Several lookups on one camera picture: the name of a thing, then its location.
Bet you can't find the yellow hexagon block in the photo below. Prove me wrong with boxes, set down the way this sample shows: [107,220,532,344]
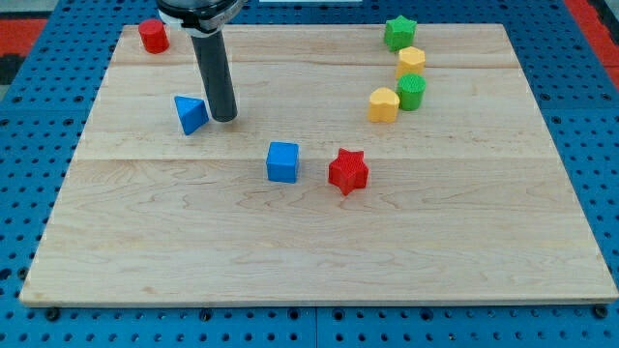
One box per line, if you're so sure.
[396,46,426,79]

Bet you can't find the green cylinder block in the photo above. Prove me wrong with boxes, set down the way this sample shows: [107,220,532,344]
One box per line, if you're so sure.
[397,73,427,111]

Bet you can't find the red star block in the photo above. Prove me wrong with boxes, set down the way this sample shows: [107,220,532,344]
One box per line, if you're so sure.
[328,148,369,196]

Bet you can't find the yellow heart block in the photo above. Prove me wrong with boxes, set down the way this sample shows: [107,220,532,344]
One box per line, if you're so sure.
[368,87,400,123]

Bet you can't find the red cylinder block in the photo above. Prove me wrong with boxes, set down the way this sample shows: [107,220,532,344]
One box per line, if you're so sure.
[138,18,169,54]

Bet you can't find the blue triangle block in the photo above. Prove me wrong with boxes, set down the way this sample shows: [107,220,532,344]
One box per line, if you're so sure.
[174,96,209,135]

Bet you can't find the wooden board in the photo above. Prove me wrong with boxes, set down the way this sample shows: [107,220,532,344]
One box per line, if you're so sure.
[19,24,618,307]

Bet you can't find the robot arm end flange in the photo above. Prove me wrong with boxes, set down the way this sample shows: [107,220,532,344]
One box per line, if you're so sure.
[156,0,248,38]

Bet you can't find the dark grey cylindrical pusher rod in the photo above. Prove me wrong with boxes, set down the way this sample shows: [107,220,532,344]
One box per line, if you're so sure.
[192,31,238,123]

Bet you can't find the blue cube block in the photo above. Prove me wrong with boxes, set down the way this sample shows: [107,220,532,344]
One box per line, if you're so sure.
[266,141,299,184]

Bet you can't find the green star block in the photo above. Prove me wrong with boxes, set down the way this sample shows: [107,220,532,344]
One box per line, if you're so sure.
[383,15,417,51]

